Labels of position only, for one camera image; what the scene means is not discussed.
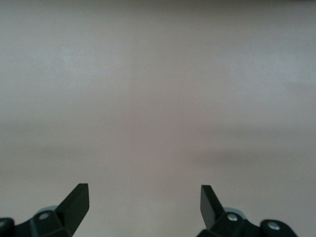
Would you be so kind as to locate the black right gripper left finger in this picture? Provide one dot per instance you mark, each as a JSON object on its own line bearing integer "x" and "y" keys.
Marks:
{"x": 61, "y": 222}

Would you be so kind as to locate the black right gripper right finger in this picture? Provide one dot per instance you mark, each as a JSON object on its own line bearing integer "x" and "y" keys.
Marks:
{"x": 222, "y": 225}

